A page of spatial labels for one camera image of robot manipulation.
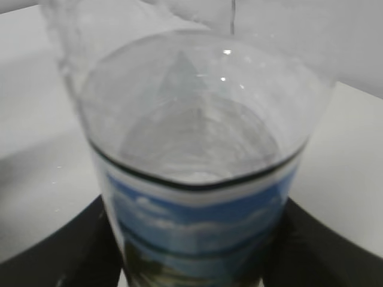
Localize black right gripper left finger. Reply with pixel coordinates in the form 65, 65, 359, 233
1, 197, 122, 286

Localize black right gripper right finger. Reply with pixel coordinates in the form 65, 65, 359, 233
263, 200, 382, 286

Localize clear plastic water bottle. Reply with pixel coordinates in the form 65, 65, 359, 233
39, 1, 335, 286

